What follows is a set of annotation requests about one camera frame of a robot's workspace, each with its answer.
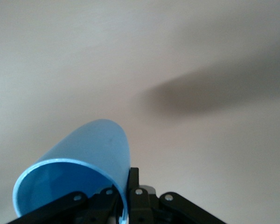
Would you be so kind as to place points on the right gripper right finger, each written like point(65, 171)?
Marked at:
point(140, 207)

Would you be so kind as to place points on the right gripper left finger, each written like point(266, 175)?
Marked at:
point(67, 207)

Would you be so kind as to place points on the blue plastic cup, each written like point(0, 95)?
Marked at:
point(95, 144)

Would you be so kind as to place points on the brown table cover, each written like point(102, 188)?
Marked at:
point(200, 46)

